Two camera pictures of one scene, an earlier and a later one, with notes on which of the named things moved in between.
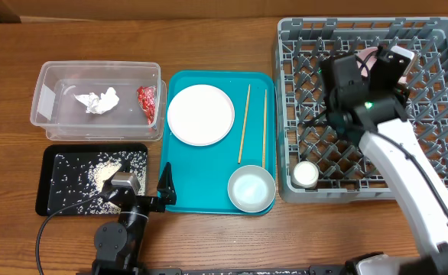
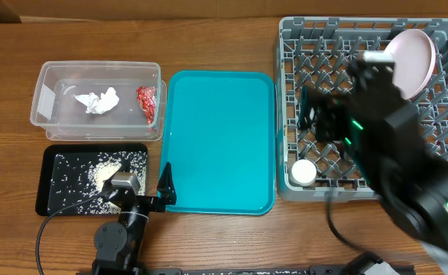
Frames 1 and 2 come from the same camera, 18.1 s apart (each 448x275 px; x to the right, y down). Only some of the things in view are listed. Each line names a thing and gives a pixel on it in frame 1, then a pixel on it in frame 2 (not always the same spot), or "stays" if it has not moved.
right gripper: (394, 85) -> (329, 105)
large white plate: (200, 114) -> (414, 53)
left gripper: (167, 190) stays
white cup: (305, 175) stays
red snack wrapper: (147, 98) stays
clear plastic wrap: (97, 104) stays
